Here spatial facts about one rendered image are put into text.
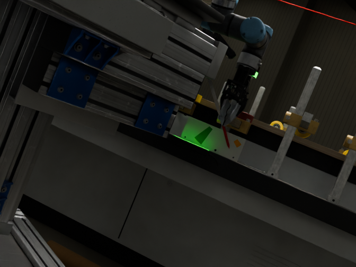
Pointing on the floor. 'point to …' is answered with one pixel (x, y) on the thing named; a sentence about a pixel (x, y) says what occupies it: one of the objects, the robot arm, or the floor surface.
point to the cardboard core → (70, 256)
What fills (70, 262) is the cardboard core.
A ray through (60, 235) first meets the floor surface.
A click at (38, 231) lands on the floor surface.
